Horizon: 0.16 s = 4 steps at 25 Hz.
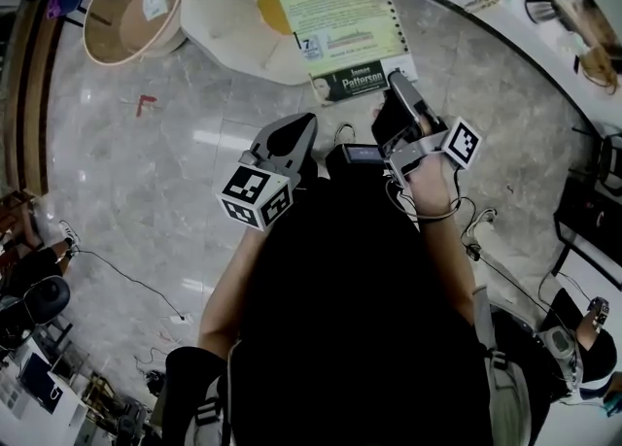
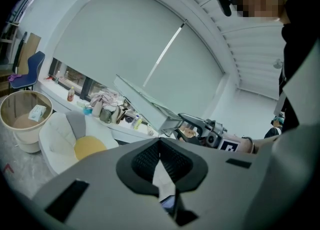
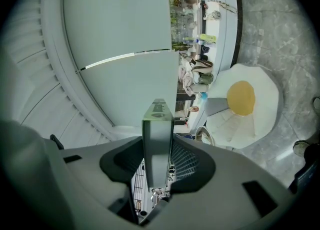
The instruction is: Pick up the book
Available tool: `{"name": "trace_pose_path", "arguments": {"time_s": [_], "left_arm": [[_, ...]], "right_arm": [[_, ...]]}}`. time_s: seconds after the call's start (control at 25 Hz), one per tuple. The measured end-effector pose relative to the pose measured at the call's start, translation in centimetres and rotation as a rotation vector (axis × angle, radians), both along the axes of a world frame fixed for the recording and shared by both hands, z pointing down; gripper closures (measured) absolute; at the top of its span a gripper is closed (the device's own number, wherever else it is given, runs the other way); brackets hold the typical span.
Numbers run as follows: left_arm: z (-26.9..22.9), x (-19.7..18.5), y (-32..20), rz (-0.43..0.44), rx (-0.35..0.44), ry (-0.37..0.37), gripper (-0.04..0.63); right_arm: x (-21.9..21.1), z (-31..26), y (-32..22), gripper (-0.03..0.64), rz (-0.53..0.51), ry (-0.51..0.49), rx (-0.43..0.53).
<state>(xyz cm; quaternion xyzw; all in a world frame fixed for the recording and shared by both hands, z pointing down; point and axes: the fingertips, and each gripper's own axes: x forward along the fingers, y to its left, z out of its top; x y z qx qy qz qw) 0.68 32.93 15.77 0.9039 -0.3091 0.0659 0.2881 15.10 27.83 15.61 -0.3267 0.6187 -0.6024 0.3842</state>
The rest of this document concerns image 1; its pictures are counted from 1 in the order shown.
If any white desk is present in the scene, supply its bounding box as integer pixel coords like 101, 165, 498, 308
0, 336, 91, 446

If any black metal rack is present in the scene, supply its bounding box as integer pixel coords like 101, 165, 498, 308
553, 130, 622, 290

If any person's right forearm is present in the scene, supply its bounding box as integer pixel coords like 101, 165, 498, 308
417, 213, 480, 333

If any person's right hand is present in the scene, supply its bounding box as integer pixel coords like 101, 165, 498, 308
406, 152, 462, 218

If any white cushioned chair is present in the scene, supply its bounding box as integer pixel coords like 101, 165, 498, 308
179, 0, 315, 87

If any person's white shoe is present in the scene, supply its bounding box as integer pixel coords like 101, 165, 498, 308
333, 122, 357, 147

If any person's left forearm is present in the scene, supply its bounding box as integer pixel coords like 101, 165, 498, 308
196, 227, 266, 362

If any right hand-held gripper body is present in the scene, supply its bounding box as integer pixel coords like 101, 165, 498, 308
381, 115, 484, 189

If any black recorder with screen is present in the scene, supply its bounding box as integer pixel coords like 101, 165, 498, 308
341, 142, 386, 164

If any dark monitor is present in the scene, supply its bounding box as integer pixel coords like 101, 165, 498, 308
16, 350, 65, 416

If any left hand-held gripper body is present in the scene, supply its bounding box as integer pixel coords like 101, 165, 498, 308
215, 150, 296, 233

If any person's body in black clothing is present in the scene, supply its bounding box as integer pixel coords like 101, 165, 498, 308
162, 145, 492, 446

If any person's right gray shoulder strap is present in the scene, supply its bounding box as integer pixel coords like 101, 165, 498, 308
471, 286, 534, 446

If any black floor cable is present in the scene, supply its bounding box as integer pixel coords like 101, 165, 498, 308
71, 248, 193, 326

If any black office chair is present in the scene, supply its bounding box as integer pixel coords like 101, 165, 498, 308
0, 276, 73, 338

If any yellow cushion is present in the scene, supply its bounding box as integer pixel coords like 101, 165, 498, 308
256, 0, 296, 38

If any wooden step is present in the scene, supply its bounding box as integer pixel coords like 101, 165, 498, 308
0, 0, 64, 197

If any pale green book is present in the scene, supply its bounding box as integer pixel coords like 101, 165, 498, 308
269, 0, 419, 109

